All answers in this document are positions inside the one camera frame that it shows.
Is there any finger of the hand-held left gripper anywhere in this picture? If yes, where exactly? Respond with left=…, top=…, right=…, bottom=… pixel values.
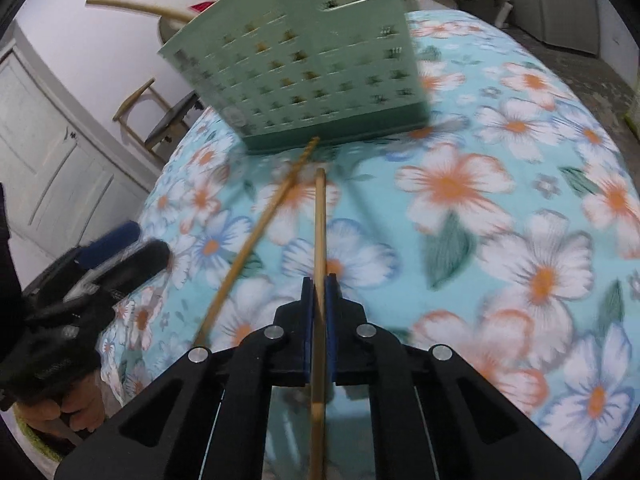
left=75, top=239, right=172, bottom=302
left=75, top=220, right=142, bottom=272

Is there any grey refrigerator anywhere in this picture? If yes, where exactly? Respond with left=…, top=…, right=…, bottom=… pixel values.
left=504, top=0, right=602, bottom=57

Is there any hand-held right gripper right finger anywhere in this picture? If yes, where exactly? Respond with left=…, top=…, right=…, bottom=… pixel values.
left=325, top=275, right=583, bottom=480

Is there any green plastic utensil basket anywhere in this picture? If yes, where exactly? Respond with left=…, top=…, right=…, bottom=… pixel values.
left=157, top=0, right=432, bottom=154

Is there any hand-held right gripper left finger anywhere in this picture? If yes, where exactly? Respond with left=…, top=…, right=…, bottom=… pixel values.
left=54, top=280, right=316, bottom=480

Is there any person's left hand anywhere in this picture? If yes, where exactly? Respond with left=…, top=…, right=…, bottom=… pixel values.
left=22, top=375, right=109, bottom=436

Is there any wooden chopstick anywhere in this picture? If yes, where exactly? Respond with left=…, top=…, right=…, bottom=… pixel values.
left=308, top=168, right=329, bottom=480
left=192, top=135, right=321, bottom=349

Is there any floral blue blanket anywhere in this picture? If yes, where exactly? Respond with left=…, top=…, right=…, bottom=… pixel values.
left=96, top=6, right=640, bottom=480

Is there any wooden chair dark seat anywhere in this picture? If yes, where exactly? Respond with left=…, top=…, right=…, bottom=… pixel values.
left=112, top=77, right=202, bottom=167

